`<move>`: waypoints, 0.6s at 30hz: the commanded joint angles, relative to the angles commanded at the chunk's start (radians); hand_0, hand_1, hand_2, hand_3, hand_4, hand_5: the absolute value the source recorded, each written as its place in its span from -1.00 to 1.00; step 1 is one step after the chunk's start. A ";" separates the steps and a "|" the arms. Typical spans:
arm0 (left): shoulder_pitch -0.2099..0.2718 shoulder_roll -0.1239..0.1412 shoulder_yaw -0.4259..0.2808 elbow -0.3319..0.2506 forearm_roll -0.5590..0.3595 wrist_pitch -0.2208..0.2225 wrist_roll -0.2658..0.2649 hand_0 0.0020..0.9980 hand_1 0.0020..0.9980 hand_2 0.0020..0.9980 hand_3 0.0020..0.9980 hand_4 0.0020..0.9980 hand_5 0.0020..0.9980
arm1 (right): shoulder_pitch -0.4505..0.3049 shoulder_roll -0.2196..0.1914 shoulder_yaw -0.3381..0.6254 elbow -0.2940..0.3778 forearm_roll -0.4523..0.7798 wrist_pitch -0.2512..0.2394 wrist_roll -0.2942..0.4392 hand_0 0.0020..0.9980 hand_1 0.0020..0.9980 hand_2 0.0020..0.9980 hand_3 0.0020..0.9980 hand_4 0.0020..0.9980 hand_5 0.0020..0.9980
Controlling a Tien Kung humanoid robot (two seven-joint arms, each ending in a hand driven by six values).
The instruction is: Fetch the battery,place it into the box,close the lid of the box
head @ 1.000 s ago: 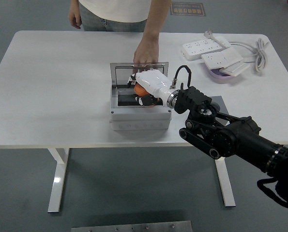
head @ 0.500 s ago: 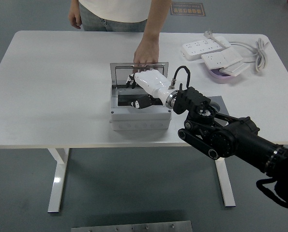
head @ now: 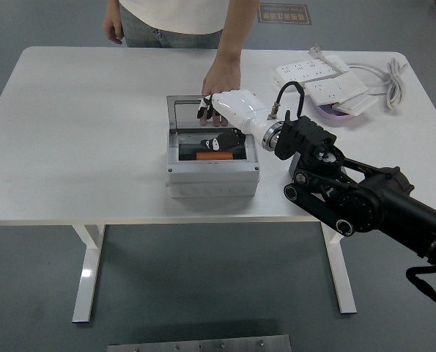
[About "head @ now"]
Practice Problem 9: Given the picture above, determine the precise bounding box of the grey metal plate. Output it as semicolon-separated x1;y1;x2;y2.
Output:
106;334;292;352

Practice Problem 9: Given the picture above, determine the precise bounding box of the person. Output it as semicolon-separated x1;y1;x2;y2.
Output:
118;0;230;49

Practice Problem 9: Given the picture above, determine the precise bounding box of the white power cable with plug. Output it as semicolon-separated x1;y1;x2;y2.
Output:
307;44;409;110

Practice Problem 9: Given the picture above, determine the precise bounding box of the white wall switch panel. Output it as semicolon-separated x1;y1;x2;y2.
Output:
333;94;380;117
334;71;369;98

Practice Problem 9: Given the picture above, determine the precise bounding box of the white power strip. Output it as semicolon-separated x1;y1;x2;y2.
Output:
273;54;350;92

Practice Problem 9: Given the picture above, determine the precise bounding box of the transparent hinged box lid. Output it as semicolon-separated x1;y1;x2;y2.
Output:
165;95;248;134

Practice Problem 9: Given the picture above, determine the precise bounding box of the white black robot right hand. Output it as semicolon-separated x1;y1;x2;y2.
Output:
196;89;273;152

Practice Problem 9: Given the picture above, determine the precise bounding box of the purple plastic bowl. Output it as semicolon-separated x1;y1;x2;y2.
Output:
307;94;365;120

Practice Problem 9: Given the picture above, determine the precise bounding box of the person's left hand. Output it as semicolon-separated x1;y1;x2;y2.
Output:
199;60;243;128

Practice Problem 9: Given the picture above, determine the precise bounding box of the dark floor sign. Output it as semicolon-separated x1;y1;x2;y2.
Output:
257;3;312;26

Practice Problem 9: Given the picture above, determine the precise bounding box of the white table leg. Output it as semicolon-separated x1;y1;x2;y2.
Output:
319;221;358;315
72;224;107;323

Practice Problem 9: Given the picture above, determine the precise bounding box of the grey plastic junction box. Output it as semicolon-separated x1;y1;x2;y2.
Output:
165;130;261;199

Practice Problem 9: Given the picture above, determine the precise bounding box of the orange cylindrical battery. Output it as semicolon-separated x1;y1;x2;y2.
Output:
196;151;235;161

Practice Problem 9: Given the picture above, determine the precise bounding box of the white wall socket panel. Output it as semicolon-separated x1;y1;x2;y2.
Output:
304;78;347;106

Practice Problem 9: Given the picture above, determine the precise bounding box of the person's right hand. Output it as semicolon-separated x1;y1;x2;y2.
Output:
103;0;125;45

